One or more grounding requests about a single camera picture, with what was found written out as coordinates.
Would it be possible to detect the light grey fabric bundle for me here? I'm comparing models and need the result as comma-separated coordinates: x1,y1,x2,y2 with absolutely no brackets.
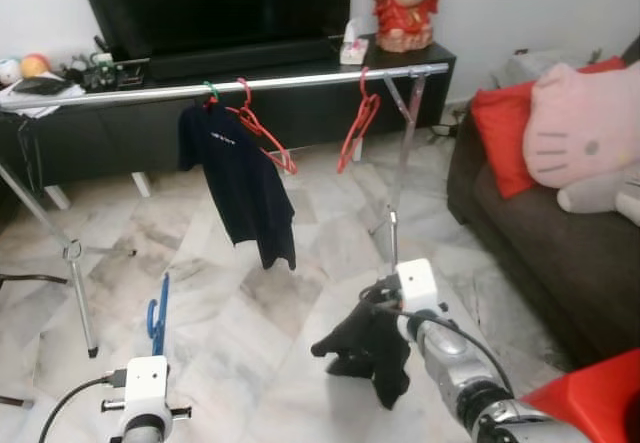
495,48,563,91

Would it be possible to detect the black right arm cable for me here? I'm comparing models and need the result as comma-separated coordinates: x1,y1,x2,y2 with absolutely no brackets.
358,281,517,400

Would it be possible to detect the navy blue T-shirt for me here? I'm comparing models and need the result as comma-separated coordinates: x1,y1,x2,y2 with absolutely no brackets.
177,101,299,272

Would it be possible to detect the white paper sheet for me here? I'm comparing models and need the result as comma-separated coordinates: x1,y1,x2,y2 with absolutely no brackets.
0,78,91,120

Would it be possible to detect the red plastic stool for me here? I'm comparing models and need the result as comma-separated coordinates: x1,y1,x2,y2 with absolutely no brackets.
518,347,640,443

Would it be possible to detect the orange round plush toy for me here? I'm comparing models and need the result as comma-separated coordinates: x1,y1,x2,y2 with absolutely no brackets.
20,53,52,80

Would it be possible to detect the red cushion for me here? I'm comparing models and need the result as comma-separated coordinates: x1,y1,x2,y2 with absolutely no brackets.
469,56,629,201

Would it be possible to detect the red clothes hanger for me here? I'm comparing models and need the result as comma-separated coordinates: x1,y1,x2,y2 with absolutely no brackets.
336,66,382,175
225,77,300,177

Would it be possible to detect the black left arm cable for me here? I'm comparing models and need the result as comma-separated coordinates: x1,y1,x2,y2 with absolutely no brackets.
38,368,129,443

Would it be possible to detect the red gold deity statue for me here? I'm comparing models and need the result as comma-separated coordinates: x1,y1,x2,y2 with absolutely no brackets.
371,0,447,55

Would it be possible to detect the black flat pouch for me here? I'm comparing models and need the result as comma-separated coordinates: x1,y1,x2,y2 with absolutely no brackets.
8,75,73,97

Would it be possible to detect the black garment with green print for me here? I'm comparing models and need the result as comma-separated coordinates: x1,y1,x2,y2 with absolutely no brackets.
310,275,414,412

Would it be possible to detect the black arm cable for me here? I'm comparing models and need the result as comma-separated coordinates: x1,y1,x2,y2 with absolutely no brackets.
358,281,517,400
38,368,129,443

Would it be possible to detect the grey Totoro plush cushion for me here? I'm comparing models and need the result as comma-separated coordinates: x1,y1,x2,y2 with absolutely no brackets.
556,158,640,227

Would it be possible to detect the green hook clothes hanger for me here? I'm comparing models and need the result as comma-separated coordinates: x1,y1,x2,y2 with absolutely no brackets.
202,81,222,110

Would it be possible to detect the white tissue box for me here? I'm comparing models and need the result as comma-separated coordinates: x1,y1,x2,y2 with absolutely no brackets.
338,18,370,67

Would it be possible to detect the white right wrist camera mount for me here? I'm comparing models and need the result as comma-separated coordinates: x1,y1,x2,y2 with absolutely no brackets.
396,258,442,316

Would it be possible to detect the dark grey fabric sofa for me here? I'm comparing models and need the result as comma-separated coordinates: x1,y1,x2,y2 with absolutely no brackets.
445,38,640,372

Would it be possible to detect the black TV cabinet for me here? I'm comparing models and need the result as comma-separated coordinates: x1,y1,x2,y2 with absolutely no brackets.
0,35,459,211

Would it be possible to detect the white round plush toy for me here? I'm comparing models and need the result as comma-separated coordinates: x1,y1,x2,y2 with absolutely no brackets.
0,58,23,86

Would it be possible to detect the black television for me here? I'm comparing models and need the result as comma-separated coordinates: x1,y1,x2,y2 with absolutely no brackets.
73,0,354,82

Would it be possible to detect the blue plastic clothes hanger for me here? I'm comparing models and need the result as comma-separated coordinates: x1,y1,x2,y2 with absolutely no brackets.
146,271,172,358

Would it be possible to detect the green circuit board device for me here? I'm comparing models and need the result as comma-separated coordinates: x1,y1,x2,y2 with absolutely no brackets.
62,35,153,94

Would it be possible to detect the pink cat face cushion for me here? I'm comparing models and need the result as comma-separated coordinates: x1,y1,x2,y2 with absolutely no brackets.
522,61,640,190

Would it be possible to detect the chrome clothes rack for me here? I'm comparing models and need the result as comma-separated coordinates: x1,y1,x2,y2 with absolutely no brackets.
0,61,453,359

